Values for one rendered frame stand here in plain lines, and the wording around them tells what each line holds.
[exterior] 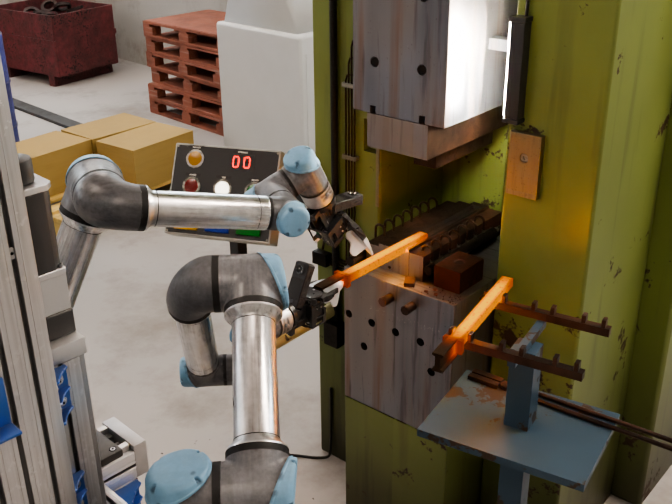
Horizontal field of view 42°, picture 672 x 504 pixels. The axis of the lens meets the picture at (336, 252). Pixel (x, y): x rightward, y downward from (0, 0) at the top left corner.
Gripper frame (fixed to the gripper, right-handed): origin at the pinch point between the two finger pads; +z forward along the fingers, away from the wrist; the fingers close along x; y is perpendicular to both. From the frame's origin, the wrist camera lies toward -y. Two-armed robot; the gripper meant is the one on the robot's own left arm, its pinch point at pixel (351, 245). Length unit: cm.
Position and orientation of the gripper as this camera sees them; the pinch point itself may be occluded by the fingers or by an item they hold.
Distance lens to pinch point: 225.5
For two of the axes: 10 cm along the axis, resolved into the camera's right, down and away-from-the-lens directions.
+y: -5.5, 7.3, -4.0
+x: 7.6, 2.6, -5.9
